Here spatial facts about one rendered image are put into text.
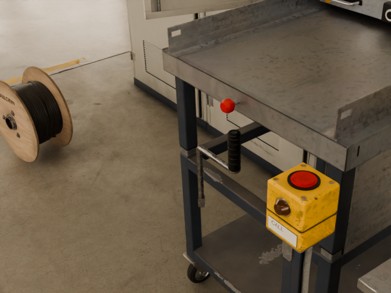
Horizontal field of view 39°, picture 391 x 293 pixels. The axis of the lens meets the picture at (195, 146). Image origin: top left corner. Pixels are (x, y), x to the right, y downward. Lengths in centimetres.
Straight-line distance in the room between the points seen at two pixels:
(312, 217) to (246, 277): 89
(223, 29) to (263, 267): 73
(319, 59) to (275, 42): 15
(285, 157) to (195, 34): 96
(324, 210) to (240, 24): 81
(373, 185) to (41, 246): 134
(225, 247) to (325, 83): 74
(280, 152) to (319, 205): 146
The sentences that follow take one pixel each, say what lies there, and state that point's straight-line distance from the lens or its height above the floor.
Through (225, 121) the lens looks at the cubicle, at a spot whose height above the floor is 14.
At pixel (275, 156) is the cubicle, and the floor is 12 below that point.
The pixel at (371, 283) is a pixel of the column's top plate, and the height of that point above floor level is 75.
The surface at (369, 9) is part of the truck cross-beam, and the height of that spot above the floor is 89.
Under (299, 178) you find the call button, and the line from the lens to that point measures 85.
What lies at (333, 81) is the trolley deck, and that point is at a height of 85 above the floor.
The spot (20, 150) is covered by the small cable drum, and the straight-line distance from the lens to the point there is 267.
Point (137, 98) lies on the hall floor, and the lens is 309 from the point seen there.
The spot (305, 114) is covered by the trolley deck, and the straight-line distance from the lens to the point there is 114.
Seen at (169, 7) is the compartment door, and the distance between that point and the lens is 174.
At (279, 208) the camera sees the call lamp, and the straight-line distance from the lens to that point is 83.
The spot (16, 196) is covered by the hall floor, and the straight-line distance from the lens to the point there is 247.
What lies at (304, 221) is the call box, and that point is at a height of 87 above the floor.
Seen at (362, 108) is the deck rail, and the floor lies 89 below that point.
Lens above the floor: 140
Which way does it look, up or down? 32 degrees down
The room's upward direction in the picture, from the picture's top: 3 degrees counter-clockwise
